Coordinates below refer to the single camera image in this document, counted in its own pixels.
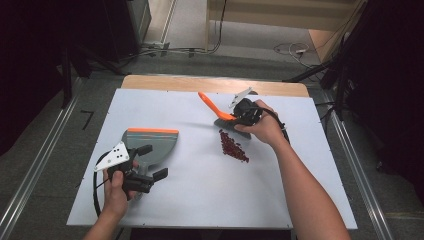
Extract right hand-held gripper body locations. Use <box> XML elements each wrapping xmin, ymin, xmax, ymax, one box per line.
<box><xmin>228</xmin><ymin>87</ymin><xmax>264</xmax><ymax>124</ymax></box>

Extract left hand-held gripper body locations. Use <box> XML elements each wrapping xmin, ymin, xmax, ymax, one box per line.
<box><xmin>94</xmin><ymin>141</ymin><xmax>155</xmax><ymax>201</ymax></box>

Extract grey dustpan with orange edge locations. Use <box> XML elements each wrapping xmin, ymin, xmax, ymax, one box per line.
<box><xmin>120</xmin><ymin>127</ymin><xmax>180</xmax><ymax>201</ymax></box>

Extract orange brush with grey bristles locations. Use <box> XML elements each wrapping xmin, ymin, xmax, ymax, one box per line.
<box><xmin>197</xmin><ymin>91</ymin><xmax>253</xmax><ymax>140</ymax></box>

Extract pile of red beans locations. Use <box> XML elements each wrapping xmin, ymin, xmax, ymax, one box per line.
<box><xmin>218</xmin><ymin>129</ymin><xmax>251</xmax><ymax>164</ymax></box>

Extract person's right hand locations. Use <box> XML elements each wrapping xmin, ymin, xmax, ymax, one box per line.
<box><xmin>234</xmin><ymin>99</ymin><xmax>288</xmax><ymax>149</ymax></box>

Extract person's left hand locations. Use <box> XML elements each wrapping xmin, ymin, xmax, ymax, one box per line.
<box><xmin>102</xmin><ymin>160</ymin><xmax>140</xmax><ymax>218</ymax></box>

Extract white board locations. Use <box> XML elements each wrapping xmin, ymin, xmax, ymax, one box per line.
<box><xmin>66</xmin><ymin>88</ymin><xmax>358</xmax><ymax>231</ymax></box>

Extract wooden table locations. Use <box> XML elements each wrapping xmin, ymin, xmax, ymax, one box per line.
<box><xmin>120</xmin><ymin>74</ymin><xmax>310</xmax><ymax>98</ymax></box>

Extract black tripod stand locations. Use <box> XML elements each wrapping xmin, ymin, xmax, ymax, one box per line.
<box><xmin>282</xmin><ymin>33</ymin><xmax>353</xmax><ymax>120</ymax></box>
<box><xmin>60</xmin><ymin>43</ymin><xmax>126</xmax><ymax>109</ymax></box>

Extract light wooden furniture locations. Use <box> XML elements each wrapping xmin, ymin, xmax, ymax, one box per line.
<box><xmin>205</xmin><ymin>0</ymin><xmax>368</xmax><ymax>53</ymax></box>

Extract black cabinet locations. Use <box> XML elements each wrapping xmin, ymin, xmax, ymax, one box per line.
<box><xmin>103</xmin><ymin>0</ymin><xmax>152</xmax><ymax>62</ymax></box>

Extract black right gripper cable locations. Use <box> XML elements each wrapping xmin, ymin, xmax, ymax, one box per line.
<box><xmin>262</xmin><ymin>107</ymin><xmax>290</xmax><ymax>145</ymax></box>

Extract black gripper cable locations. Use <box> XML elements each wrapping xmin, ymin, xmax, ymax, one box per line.
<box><xmin>262</xmin><ymin>107</ymin><xmax>290</xmax><ymax>145</ymax></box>
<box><xmin>92</xmin><ymin>151</ymin><xmax>113</xmax><ymax>218</ymax></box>

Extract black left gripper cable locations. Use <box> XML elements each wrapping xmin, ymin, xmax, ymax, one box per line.
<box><xmin>92</xmin><ymin>151</ymin><xmax>113</xmax><ymax>218</ymax></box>

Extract white coiled cable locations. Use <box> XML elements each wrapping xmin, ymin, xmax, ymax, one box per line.
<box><xmin>273</xmin><ymin>42</ymin><xmax>314</xmax><ymax>66</ymax></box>

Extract metal floor rail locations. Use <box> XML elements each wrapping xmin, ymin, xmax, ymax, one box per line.
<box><xmin>318</xmin><ymin>89</ymin><xmax>395</xmax><ymax>240</ymax></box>
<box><xmin>0</xmin><ymin>77</ymin><xmax>83</xmax><ymax>236</ymax></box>

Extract grey floor cables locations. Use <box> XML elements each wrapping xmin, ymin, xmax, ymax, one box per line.
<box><xmin>124</xmin><ymin>42</ymin><xmax>209</xmax><ymax>60</ymax></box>

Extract black hanging cable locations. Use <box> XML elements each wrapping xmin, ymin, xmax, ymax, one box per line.
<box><xmin>208</xmin><ymin>0</ymin><xmax>228</xmax><ymax>54</ymax></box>

